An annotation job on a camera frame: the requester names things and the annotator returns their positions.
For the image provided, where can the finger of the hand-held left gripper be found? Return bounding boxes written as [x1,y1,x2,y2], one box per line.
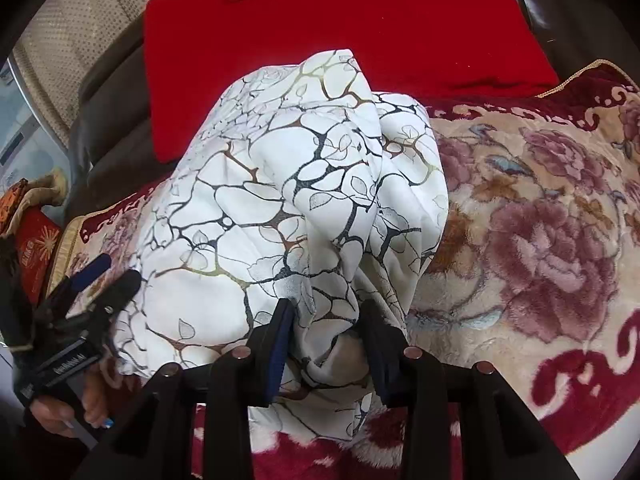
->
[75,271,142,333]
[47,254,112,311]

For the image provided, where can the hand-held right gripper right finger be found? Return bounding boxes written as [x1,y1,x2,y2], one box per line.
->
[357,300,581,480]

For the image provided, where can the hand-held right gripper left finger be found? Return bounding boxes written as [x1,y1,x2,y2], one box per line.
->
[95,297,296,480]

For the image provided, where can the white vein-patterned coat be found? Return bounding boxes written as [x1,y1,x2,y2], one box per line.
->
[107,49,451,456]

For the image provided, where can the person's left hand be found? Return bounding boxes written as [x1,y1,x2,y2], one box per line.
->
[25,362,115,436]

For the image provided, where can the red box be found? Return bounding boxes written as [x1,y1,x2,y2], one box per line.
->
[15,207,63,306]

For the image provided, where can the orange patterned cloth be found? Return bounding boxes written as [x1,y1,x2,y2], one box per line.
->
[0,180,28,236]

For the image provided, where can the window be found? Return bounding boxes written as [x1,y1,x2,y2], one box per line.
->
[0,55,71,196]

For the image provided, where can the brown leather sofa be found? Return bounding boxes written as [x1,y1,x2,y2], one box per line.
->
[65,0,640,211]

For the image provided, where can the red floral plush blanket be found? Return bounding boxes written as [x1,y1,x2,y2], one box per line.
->
[60,60,640,480]

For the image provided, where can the beige perforated sofa panel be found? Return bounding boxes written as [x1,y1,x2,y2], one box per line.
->
[12,0,151,136]

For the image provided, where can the red cushion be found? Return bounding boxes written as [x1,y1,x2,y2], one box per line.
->
[142,0,561,163]

